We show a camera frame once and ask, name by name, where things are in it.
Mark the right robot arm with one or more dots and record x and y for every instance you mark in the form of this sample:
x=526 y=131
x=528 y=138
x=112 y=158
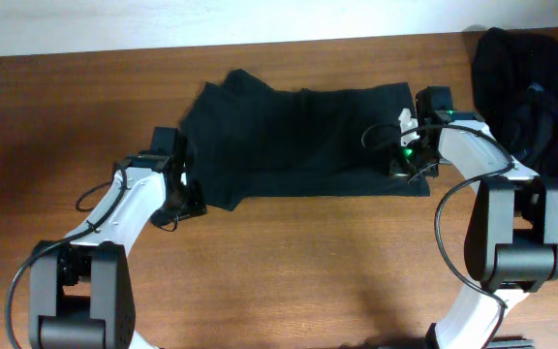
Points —
x=511 y=245

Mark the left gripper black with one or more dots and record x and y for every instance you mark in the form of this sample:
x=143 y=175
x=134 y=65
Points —
x=188 y=201

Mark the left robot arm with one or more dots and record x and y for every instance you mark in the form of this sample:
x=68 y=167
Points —
x=81 y=292

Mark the black t-shirt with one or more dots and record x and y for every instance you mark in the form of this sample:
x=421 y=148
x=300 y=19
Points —
x=249 y=140

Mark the pile of black clothes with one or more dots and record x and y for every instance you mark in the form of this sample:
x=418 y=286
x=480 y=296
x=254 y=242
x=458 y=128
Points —
x=515 y=89

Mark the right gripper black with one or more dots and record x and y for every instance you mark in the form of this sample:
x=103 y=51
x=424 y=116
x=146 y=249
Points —
x=400 y=173

